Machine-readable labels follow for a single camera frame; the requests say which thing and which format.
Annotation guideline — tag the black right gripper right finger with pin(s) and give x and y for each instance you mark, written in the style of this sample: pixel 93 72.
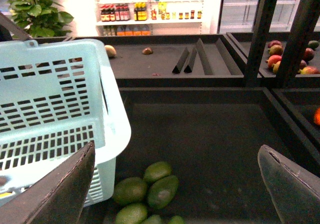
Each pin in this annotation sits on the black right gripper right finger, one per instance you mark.
pixel 294 191

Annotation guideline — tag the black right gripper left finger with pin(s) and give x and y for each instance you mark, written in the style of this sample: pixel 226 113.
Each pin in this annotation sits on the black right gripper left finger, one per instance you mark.
pixel 58 197

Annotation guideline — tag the light blue plastic basket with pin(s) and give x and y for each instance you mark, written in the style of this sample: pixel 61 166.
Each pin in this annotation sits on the light blue plastic basket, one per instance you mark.
pixel 54 99

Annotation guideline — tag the brown basket handle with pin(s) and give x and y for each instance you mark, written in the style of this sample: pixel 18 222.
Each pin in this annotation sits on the brown basket handle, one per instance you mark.
pixel 7 27

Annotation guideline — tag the green avocado two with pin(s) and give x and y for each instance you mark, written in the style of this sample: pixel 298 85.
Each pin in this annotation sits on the green avocado two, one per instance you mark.
pixel 130 190

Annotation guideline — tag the green avocado five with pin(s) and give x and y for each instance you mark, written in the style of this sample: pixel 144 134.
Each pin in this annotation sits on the green avocado five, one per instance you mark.
pixel 134 213

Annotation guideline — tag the green avocado four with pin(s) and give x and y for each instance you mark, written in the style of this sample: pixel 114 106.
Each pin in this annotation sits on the green avocado four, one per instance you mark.
pixel 153 219

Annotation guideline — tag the black avocado tray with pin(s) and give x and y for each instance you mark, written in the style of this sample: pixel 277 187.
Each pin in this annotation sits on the black avocado tray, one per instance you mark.
pixel 211 138

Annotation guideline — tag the green avocado one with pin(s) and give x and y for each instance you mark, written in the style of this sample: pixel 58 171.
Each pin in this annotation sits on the green avocado one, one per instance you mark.
pixel 157 171

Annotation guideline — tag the green avocado three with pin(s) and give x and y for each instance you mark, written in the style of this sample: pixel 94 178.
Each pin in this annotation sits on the green avocado three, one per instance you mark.
pixel 162 192

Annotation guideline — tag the green avocado six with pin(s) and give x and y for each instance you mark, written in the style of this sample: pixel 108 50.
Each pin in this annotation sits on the green avocado six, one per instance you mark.
pixel 176 220

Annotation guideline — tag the red green mango pile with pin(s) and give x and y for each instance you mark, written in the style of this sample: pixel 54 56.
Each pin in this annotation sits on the red green mango pile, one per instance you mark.
pixel 275 51

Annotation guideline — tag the green avocado far tray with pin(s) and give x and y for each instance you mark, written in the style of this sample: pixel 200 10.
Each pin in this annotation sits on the green avocado far tray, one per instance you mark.
pixel 313 44

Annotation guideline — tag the orange upper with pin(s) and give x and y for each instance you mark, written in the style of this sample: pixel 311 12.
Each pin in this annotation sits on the orange upper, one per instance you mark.
pixel 316 117

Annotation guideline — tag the pale peach fruit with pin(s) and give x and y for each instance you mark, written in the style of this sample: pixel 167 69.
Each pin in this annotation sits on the pale peach fruit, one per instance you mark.
pixel 110 50

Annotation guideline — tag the black long divider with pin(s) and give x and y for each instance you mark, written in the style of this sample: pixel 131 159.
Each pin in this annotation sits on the black long divider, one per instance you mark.
pixel 207 69

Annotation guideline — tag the black triangular divider two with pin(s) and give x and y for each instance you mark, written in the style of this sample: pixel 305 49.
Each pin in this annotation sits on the black triangular divider two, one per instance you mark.
pixel 190 62

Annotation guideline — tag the black triangular divider one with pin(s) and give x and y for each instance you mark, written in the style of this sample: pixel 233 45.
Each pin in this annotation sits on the black triangular divider one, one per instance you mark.
pixel 179 66

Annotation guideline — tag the brown small fruit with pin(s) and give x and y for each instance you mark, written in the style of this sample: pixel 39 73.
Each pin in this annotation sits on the brown small fruit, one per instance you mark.
pixel 147 51

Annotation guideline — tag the black far tray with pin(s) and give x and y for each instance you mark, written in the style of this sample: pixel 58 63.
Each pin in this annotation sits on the black far tray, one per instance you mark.
pixel 133 69

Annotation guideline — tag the green potted plant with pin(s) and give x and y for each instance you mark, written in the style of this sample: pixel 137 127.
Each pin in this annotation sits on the green potted plant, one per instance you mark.
pixel 41 18

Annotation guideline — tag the glass door refrigerator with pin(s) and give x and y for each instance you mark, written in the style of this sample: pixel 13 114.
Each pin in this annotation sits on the glass door refrigerator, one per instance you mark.
pixel 240 16

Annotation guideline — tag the white shelf with bottles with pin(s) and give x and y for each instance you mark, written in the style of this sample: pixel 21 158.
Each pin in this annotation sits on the white shelf with bottles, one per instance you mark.
pixel 149 17

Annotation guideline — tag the black shelf post right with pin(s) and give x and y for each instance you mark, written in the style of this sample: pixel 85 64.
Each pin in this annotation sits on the black shelf post right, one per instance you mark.
pixel 305 20

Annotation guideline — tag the black shelf post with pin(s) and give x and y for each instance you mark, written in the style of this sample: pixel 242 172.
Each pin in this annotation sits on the black shelf post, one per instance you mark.
pixel 305 20
pixel 262 23

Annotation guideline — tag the black shelf post left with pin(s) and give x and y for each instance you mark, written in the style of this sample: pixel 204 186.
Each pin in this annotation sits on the black shelf post left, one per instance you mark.
pixel 262 23

